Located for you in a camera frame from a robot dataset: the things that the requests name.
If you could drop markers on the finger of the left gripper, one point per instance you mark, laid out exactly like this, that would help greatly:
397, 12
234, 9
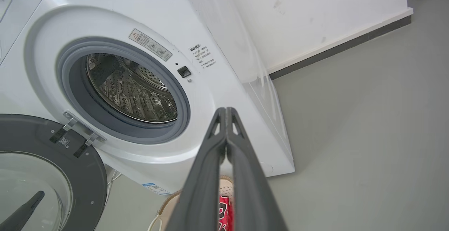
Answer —
21, 213

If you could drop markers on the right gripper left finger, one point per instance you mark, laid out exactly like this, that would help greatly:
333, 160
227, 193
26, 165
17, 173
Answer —
203, 196

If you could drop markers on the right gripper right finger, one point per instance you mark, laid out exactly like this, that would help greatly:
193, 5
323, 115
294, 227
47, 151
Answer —
252, 203

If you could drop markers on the red garment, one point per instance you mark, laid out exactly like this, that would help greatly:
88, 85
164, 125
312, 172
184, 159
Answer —
226, 213

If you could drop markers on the cream perforated laundry basket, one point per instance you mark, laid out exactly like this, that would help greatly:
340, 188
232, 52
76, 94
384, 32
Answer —
226, 187

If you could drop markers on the black washer door with glass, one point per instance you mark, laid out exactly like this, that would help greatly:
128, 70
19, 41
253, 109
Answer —
87, 175

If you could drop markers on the stainless steel washing machine drum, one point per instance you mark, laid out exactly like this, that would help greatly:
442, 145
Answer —
133, 94

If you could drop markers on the round drain filter cover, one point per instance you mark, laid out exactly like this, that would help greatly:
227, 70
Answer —
268, 167

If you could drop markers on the blue energy label sticker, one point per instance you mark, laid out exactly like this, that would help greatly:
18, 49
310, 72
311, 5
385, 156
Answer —
156, 189

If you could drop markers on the metal door hinge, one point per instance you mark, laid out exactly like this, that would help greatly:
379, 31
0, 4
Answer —
79, 127

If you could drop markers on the white front-load washing machine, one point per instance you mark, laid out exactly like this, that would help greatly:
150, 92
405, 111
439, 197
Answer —
228, 94

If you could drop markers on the black door latch socket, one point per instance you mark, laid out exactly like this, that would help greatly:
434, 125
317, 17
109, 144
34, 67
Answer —
184, 71

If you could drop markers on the grey rubber door gasket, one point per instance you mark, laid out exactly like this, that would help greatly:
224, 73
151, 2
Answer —
77, 94

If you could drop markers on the grey warning sticker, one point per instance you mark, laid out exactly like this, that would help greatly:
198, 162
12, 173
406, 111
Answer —
151, 45

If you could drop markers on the black baseboard strip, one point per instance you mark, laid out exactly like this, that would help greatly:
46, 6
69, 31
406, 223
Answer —
340, 46

